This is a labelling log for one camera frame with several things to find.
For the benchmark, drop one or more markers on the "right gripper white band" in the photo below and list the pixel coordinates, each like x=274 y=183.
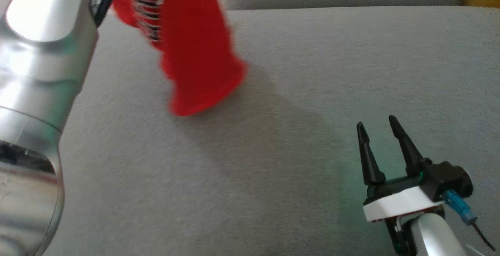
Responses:
x=398 y=205

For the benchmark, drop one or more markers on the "red jersey with white trim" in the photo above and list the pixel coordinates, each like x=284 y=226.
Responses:
x=195 y=53

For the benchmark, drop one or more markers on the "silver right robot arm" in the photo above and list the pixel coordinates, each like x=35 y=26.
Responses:
x=433 y=236

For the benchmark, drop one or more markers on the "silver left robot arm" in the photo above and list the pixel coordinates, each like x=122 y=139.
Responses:
x=39 y=72

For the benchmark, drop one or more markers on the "large grey sofa seat cushion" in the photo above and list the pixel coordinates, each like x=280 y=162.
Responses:
x=273 y=170

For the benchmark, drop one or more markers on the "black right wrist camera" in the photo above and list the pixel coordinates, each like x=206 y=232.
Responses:
x=449 y=176

